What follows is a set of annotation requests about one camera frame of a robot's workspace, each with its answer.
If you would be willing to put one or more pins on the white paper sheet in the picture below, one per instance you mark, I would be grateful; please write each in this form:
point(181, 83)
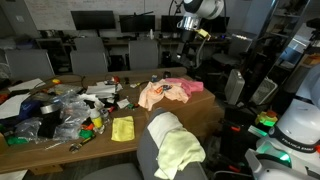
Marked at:
point(25, 85)
point(11, 106)

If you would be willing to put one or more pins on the pink shirt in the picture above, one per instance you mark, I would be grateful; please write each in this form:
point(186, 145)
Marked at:
point(190, 85)

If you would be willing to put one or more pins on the light green towel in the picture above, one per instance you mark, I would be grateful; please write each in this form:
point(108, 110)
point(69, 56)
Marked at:
point(180, 150)

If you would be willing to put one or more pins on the green plastic item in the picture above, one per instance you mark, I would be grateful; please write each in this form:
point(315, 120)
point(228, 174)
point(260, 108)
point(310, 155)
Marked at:
point(86, 134)
point(16, 140)

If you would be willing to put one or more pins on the black robot stand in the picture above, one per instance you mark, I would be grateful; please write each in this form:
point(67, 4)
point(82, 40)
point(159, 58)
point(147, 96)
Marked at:
point(236, 143)

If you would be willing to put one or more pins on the tan wrist camera bar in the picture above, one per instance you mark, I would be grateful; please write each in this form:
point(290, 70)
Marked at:
point(203, 34)

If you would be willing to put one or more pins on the white card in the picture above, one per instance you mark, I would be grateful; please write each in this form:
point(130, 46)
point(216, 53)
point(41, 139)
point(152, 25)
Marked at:
point(122, 103)

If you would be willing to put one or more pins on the peach shirt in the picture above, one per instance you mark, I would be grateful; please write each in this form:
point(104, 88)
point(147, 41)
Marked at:
point(150, 96)

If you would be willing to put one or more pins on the whiteboard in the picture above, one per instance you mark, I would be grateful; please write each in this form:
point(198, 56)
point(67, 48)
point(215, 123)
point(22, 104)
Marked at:
point(66, 6)

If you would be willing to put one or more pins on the white grille fan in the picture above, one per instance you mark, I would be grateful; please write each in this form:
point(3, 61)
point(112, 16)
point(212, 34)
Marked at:
point(263, 91)

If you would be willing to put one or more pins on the grey office chair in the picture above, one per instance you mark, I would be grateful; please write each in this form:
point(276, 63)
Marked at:
point(146, 156)
point(30, 63)
point(143, 55)
point(88, 63)
point(89, 44)

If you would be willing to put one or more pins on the orange yellow ball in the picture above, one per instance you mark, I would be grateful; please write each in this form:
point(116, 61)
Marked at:
point(56, 81)

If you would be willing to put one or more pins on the silver tape roll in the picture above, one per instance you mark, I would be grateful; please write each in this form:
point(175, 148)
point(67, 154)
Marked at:
point(50, 108)

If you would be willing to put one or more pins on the large brown cardboard box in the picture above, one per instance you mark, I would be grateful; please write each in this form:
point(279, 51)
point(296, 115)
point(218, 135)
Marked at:
point(196, 113)

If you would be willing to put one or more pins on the small white bottle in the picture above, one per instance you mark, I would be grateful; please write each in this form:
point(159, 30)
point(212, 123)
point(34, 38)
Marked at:
point(151, 34)

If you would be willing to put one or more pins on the red ball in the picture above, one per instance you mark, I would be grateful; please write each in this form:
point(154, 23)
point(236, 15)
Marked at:
point(115, 79)

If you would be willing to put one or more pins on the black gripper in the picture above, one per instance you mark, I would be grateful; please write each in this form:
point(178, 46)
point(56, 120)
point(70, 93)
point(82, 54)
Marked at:
point(186, 41)

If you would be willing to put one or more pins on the white yellow spray bottle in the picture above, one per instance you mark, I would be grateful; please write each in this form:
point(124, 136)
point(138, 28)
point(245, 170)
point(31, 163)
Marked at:
point(96, 120)

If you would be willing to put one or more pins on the blue cap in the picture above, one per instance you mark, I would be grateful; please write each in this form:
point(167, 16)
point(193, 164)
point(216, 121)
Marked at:
point(30, 108)

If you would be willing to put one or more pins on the clear plastic bag pile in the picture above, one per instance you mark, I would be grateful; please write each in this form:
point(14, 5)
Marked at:
point(73, 113)

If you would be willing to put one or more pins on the white space heater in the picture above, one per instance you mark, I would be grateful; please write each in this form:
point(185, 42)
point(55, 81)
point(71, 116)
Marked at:
point(234, 86)

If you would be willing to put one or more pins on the adjustable wrench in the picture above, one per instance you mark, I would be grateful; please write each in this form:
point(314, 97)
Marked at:
point(81, 143)

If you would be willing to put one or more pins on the dark mesh office chair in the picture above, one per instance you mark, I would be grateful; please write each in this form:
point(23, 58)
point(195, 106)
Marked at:
point(230, 55)

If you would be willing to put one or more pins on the yellow cloth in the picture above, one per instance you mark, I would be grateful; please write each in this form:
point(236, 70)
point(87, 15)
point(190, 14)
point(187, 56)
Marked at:
point(123, 128)

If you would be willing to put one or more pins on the black computer monitor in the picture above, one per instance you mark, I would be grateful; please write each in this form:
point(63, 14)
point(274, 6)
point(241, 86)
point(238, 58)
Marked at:
point(168, 23)
point(136, 23)
point(93, 20)

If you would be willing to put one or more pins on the black round speaker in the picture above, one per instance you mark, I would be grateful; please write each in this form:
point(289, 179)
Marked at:
point(166, 74)

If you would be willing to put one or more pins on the white towel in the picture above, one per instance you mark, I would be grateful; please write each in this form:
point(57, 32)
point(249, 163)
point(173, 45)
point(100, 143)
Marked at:
point(161, 125)

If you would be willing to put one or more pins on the white paper stack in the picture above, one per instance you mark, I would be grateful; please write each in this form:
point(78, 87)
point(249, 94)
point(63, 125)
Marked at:
point(100, 90)

